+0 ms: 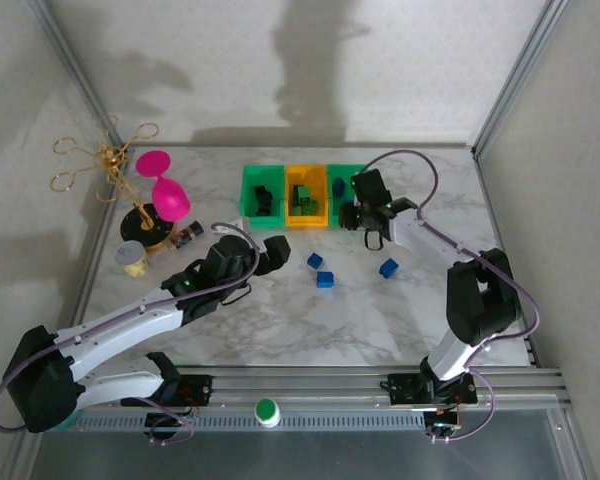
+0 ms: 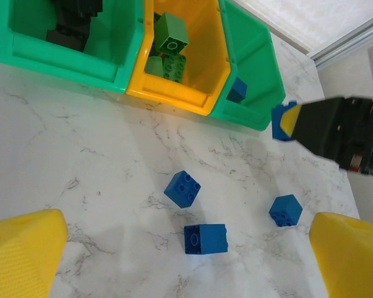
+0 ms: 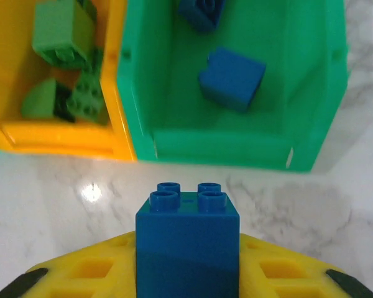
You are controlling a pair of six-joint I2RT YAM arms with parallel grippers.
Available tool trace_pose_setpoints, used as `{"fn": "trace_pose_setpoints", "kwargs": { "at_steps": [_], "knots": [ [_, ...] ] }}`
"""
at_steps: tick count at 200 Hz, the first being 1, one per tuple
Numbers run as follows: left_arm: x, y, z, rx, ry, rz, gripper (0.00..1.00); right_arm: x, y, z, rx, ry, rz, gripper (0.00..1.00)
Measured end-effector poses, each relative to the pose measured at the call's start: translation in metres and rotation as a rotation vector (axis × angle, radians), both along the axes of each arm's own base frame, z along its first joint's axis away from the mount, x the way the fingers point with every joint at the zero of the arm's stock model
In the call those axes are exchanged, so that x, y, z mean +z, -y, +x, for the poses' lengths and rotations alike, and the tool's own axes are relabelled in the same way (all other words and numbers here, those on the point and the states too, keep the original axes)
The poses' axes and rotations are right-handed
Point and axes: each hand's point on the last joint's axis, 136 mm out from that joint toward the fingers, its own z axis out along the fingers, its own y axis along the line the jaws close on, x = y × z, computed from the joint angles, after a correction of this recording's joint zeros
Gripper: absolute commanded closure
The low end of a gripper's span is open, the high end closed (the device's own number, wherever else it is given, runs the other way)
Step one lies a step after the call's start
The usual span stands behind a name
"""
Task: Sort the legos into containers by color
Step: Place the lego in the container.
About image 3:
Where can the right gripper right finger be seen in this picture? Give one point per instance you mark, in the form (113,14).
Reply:
(292,279)

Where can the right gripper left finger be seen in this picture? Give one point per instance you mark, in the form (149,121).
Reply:
(81,279)

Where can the blue lego brick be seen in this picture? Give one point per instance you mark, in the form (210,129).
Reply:
(186,248)
(233,80)
(202,14)

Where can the long green lego brick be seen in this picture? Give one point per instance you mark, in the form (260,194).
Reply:
(86,101)
(94,59)

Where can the sloped green lego brick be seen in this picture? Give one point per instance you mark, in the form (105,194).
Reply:
(38,102)

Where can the square green lego brick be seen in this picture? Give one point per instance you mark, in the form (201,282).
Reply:
(59,31)

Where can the yellow plastic bin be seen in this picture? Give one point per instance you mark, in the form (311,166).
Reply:
(65,139)

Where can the green plastic bin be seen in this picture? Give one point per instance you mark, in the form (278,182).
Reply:
(220,142)

